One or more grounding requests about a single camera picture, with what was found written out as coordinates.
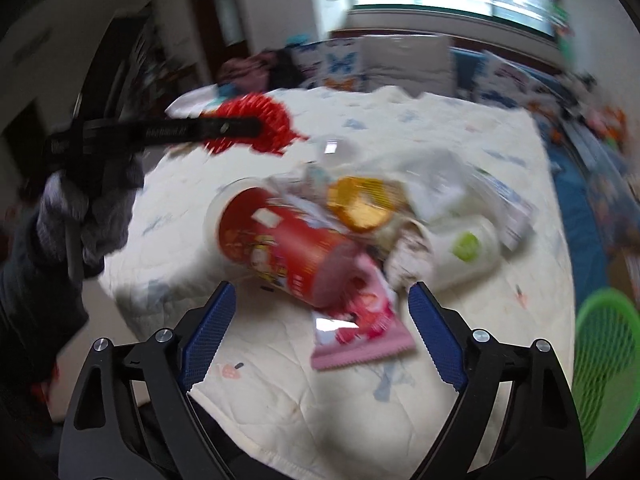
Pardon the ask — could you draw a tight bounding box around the pink strawberry wafer packet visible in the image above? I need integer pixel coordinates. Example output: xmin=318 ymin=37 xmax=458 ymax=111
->
xmin=310 ymin=254 xmax=416 ymax=370

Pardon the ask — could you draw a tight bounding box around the red snack bag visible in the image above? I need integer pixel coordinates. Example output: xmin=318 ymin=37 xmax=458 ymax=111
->
xmin=200 ymin=93 xmax=308 ymax=156

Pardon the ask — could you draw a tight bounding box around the red instant noodle cup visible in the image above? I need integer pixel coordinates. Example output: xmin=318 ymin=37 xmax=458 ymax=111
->
xmin=203 ymin=178 xmax=361 ymax=309

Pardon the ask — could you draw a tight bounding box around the green plastic mesh basket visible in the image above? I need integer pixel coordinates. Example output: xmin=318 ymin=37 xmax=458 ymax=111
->
xmin=572 ymin=288 xmax=639 ymax=470

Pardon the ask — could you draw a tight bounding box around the cream patterned quilt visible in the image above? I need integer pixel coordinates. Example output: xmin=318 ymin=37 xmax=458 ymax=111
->
xmin=98 ymin=84 xmax=576 ymax=476

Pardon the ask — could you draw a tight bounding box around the blue bed sheet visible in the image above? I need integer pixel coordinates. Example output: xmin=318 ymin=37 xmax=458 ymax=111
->
xmin=451 ymin=48 xmax=608 ymax=306

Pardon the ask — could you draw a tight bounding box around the pink clothes pile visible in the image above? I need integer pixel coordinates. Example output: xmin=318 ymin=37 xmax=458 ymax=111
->
xmin=217 ymin=49 xmax=305 ymax=96

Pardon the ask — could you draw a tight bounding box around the butterfly pillow left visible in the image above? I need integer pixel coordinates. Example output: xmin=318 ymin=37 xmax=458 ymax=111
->
xmin=291 ymin=37 xmax=366 ymax=92

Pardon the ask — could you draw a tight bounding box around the butterfly pillow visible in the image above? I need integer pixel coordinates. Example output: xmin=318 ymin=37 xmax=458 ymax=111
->
xmin=472 ymin=51 xmax=560 ymax=114
xmin=291 ymin=37 xmax=366 ymax=92

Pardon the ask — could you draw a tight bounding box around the butterfly pillow right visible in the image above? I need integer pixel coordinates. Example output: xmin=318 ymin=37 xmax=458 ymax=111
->
xmin=472 ymin=51 xmax=560 ymax=114

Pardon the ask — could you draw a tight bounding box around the beige cushion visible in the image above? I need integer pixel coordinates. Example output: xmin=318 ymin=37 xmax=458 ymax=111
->
xmin=360 ymin=35 xmax=457 ymax=98

